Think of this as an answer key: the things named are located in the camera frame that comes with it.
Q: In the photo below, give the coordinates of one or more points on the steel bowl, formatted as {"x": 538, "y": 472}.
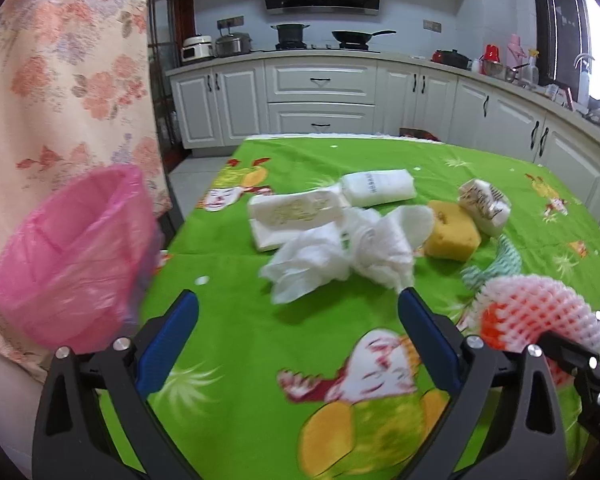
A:
{"x": 498, "y": 71}

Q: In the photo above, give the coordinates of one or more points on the white tissue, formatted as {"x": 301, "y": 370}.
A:
{"x": 313, "y": 259}
{"x": 382, "y": 248}

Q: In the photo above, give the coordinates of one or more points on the black frying pan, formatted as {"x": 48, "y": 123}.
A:
{"x": 348, "y": 40}

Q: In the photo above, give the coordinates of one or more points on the green cartoon tablecloth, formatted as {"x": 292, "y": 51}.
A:
{"x": 222, "y": 404}

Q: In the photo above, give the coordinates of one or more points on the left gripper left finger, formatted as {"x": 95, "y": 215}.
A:
{"x": 161, "y": 340}

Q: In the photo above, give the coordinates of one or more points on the black casserole pot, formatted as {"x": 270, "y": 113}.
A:
{"x": 451, "y": 58}

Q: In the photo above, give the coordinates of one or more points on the pink foam fruit net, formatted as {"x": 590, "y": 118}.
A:
{"x": 511, "y": 312}

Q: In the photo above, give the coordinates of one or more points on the white wipes pack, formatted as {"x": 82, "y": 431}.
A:
{"x": 377, "y": 187}

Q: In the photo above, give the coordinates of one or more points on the white rice cooker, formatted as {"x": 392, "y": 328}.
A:
{"x": 197, "y": 48}

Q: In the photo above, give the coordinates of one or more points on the white lower cabinets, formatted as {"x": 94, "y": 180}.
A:
{"x": 222, "y": 101}

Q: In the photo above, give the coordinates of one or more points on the red floor bin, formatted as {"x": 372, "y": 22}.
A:
{"x": 417, "y": 133}

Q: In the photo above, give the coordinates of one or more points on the pink lined trash bin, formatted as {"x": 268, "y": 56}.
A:
{"x": 75, "y": 271}

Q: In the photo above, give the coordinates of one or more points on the black stock pot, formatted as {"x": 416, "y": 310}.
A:
{"x": 290, "y": 36}

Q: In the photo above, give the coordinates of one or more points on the glass wooden door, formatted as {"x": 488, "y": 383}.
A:
{"x": 169, "y": 23}

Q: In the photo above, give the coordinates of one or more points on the pink thermos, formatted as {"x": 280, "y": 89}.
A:
{"x": 516, "y": 59}

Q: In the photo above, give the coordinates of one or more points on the floral curtain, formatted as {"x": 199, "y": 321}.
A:
{"x": 74, "y": 96}

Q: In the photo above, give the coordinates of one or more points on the green wavy cloth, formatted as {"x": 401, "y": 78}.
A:
{"x": 507, "y": 262}

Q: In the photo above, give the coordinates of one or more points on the red kettle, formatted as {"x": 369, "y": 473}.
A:
{"x": 492, "y": 53}

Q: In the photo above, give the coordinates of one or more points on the chrome faucet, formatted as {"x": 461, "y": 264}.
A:
{"x": 582, "y": 64}

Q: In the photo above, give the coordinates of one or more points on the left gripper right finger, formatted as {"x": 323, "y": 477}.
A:
{"x": 435, "y": 338}

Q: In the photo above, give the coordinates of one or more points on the yellow sponge with hole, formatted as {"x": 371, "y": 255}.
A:
{"x": 455, "y": 235}

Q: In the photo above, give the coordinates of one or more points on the printed paper cup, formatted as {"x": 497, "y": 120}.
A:
{"x": 487, "y": 205}

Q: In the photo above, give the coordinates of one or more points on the steel pressure cooker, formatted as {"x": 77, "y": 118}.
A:
{"x": 231, "y": 44}

